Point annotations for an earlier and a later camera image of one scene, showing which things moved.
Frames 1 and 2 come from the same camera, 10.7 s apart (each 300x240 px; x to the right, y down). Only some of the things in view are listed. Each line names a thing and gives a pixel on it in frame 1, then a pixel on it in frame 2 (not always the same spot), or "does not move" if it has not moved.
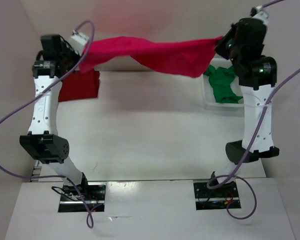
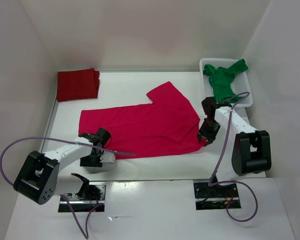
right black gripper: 219,47 -> 209,136
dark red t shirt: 79,85 does not move
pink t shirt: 188,57 -> 167,125
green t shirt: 220,78 does not move
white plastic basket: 208,100 does not move
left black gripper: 67,47 -> 85,162
